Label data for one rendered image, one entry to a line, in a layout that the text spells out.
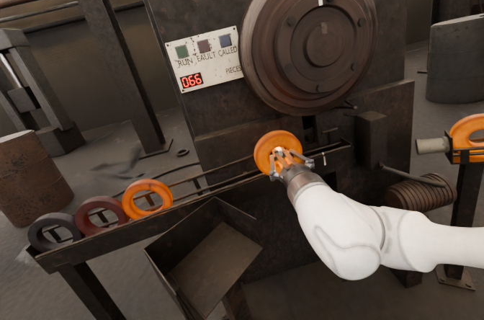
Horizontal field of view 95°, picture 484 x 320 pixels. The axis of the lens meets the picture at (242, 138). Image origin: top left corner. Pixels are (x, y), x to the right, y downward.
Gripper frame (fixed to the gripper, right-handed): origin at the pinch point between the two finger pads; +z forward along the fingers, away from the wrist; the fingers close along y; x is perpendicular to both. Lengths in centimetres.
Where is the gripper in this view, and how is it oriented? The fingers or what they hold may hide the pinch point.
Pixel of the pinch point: (276, 149)
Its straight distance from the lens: 72.5
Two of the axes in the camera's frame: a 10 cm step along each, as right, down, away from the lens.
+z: -1.7, -3.9, 9.1
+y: 9.6, -2.8, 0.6
